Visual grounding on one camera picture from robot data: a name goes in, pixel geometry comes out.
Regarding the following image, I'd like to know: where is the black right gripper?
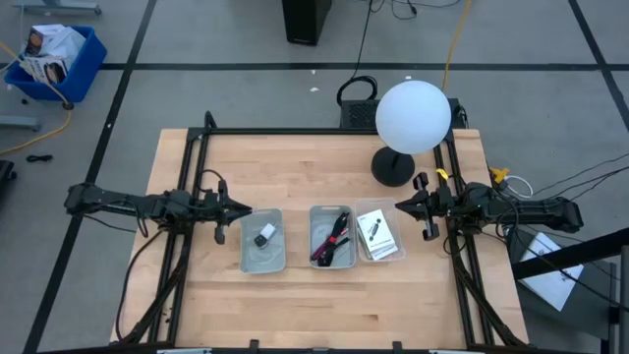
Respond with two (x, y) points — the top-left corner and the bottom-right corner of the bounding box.
(395, 171), (466, 242)

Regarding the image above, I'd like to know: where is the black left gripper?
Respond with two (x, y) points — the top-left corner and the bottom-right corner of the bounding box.
(196, 179), (254, 246)

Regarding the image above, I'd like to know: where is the white green product box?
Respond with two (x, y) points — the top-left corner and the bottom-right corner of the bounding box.
(356, 207), (400, 262)
(358, 230), (374, 261)

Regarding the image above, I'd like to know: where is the plain black cable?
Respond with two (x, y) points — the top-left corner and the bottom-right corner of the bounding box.
(335, 210), (352, 237)

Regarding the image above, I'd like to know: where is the white plastic handled bin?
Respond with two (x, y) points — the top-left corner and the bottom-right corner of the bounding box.
(239, 207), (288, 275)
(308, 204), (358, 270)

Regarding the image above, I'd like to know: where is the black cable with red tie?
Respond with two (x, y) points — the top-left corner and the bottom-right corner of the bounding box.
(316, 211), (353, 267)

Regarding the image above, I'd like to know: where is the pink braided USB cable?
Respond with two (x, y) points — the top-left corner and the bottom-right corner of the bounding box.
(311, 226), (351, 261)

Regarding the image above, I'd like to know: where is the clear plastic bin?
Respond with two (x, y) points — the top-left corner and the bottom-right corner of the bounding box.
(353, 197), (408, 264)

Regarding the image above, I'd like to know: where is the yellow plastic clamp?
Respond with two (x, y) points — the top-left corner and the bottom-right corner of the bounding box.
(488, 166), (511, 186)

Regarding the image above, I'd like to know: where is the white globe table lamp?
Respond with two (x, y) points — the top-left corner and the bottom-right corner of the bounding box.
(371, 80), (452, 188)

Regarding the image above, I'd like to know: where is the black vented equipment box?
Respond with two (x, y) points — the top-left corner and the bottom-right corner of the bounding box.
(338, 97), (464, 131)

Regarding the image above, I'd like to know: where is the white paper sheet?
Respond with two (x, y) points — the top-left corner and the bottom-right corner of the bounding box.
(518, 231), (586, 313)

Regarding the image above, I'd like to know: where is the black metal beam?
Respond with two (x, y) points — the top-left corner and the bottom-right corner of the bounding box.
(510, 226), (629, 281)

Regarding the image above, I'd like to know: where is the black computer tower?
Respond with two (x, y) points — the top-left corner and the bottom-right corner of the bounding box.
(280, 0), (333, 47)

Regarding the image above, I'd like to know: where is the blue plastic tub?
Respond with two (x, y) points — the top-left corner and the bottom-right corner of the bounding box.
(3, 24), (108, 104)

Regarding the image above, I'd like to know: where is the grey metal furniture foot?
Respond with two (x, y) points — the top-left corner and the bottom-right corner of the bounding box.
(12, 0), (103, 16)
(0, 114), (43, 133)

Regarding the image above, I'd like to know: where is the white plastic bag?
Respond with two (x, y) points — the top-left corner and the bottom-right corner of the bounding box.
(48, 27), (87, 70)

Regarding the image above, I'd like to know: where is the white printed cardboard box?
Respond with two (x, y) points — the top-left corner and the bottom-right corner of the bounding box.
(23, 23), (68, 58)
(20, 56), (69, 85)

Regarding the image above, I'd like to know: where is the black aluminium table frame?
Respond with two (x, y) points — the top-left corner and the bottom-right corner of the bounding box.
(110, 110), (531, 354)

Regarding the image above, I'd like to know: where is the coiled black power cable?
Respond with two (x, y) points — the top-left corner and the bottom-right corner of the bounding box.
(335, 0), (380, 107)

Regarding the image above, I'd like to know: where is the yellow power cable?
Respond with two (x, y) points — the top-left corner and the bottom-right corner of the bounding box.
(0, 41), (75, 156)
(440, 0), (474, 92)

